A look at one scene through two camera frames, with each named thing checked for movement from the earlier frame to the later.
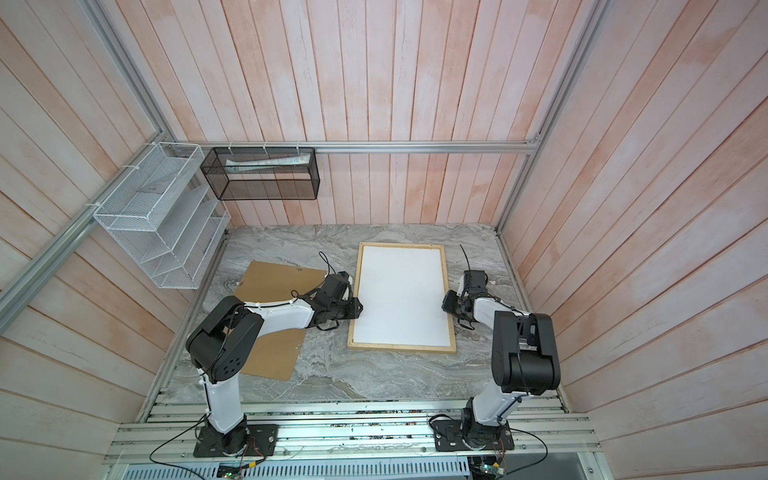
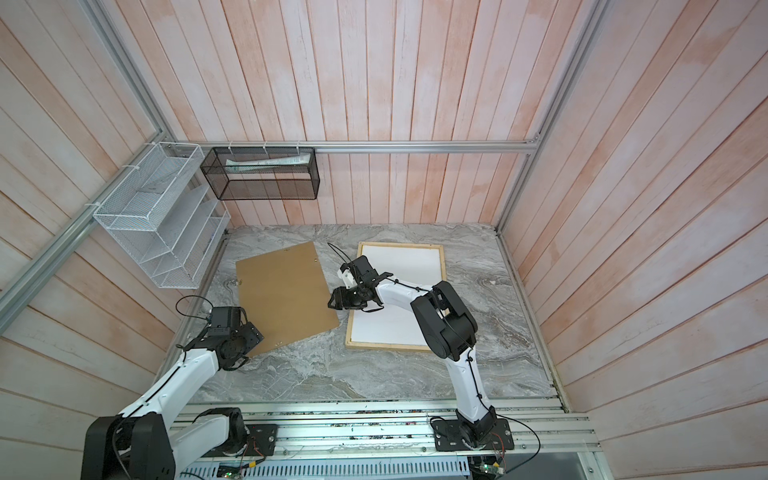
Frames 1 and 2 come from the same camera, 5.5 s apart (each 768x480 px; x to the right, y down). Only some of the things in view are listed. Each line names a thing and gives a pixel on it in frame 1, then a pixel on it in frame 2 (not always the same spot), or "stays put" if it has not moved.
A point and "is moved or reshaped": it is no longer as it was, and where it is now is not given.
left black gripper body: x=345 y=309 -> x=247 y=339
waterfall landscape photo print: x=402 y=299 stays put
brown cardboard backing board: x=275 y=355 is moved or reshaped
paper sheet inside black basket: x=243 y=165 stays put
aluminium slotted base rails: x=351 y=430 stays put
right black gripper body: x=453 y=303 -> x=354 y=297
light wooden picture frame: x=401 y=287 stays put
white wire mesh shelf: x=165 y=219 stays put
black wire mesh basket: x=263 y=173 stays put
